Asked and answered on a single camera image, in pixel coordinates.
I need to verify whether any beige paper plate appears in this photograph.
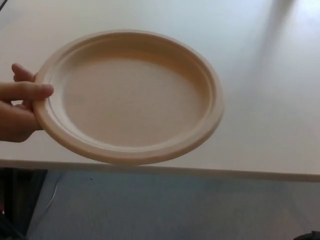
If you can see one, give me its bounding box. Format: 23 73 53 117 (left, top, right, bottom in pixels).
32 29 225 168

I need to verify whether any black robot right hand part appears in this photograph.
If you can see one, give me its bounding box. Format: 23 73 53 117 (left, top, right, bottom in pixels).
296 230 320 240

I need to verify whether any dark table frame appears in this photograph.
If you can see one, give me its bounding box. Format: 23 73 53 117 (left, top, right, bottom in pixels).
0 166 49 240

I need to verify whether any person's bare hand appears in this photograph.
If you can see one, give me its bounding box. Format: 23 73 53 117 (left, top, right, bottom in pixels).
0 62 55 144

